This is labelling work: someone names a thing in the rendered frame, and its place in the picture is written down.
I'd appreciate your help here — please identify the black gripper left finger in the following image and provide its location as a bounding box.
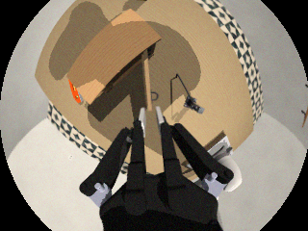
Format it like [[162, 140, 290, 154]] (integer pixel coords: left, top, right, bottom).
[[79, 108, 146, 216]]

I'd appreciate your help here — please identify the orange spirit level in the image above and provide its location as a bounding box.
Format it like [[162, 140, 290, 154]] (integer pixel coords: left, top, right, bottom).
[[68, 80, 84, 103]]

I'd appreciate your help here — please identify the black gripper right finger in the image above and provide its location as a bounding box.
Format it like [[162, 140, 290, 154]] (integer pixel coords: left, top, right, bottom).
[[156, 107, 234, 213]]

